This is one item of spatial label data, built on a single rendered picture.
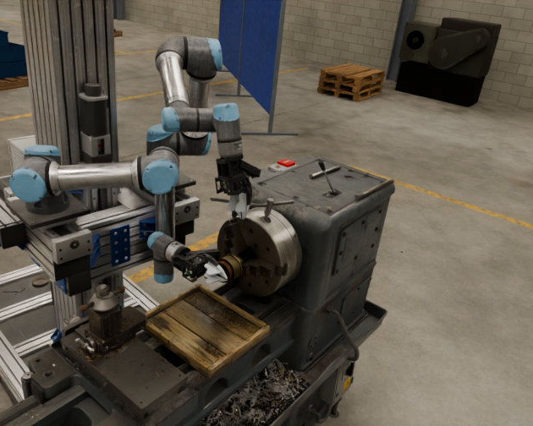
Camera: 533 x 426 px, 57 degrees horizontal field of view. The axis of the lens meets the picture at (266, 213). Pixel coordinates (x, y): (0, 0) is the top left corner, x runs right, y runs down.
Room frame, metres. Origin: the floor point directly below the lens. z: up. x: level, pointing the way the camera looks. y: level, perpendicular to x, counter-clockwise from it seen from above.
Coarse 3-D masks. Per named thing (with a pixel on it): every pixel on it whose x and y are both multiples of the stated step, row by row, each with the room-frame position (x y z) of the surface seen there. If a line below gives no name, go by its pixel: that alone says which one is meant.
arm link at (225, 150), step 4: (240, 140) 1.42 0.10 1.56; (220, 144) 1.40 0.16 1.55; (224, 144) 1.40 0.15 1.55; (228, 144) 1.39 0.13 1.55; (232, 144) 1.40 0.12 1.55; (236, 144) 1.40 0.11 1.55; (240, 144) 1.42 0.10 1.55; (220, 148) 1.40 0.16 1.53; (224, 148) 1.39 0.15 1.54; (228, 148) 1.39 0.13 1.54; (232, 148) 1.39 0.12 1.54; (236, 148) 1.40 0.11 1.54; (240, 148) 1.41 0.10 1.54; (220, 152) 1.40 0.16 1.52; (224, 152) 1.39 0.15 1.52; (228, 152) 1.39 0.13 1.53; (232, 152) 1.39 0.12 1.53; (236, 152) 1.40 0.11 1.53; (240, 152) 1.41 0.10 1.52; (224, 156) 1.40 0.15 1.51; (228, 156) 1.39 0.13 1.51
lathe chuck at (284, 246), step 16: (224, 224) 1.60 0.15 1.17; (240, 224) 1.56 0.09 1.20; (256, 224) 1.51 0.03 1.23; (272, 224) 1.53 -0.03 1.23; (256, 240) 1.51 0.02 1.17; (272, 240) 1.47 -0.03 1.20; (288, 240) 1.51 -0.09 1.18; (240, 256) 1.56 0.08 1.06; (272, 256) 1.46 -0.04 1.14; (288, 256) 1.48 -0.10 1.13; (288, 272) 1.47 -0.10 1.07; (240, 288) 1.54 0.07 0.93; (256, 288) 1.50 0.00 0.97; (272, 288) 1.45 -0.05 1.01
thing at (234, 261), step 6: (228, 258) 1.45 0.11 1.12; (234, 258) 1.45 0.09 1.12; (240, 258) 1.48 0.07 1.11; (222, 264) 1.41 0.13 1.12; (228, 264) 1.42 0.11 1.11; (234, 264) 1.43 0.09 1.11; (240, 264) 1.44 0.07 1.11; (228, 270) 1.40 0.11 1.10; (234, 270) 1.41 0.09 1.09; (240, 270) 1.43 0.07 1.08; (228, 276) 1.39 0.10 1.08; (234, 276) 1.41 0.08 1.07; (222, 282) 1.41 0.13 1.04
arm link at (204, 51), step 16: (192, 48) 1.81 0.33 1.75; (208, 48) 1.83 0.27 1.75; (192, 64) 1.82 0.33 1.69; (208, 64) 1.83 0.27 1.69; (192, 80) 1.88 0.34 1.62; (208, 80) 1.87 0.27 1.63; (192, 96) 1.90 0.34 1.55; (208, 96) 1.93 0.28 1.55; (192, 144) 1.95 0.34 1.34; (208, 144) 1.99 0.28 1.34
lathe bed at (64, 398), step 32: (224, 288) 1.63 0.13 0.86; (288, 320) 1.49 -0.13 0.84; (160, 352) 1.26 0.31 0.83; (256, 352) 1.44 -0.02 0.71; (192, 384) 1.11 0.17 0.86; (224, 384) 1.25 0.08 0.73; (0, 416) 0.92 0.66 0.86; (64, 416) 0.98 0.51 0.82; (96, 416) 0.98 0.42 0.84; (192, 416) 1.11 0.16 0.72
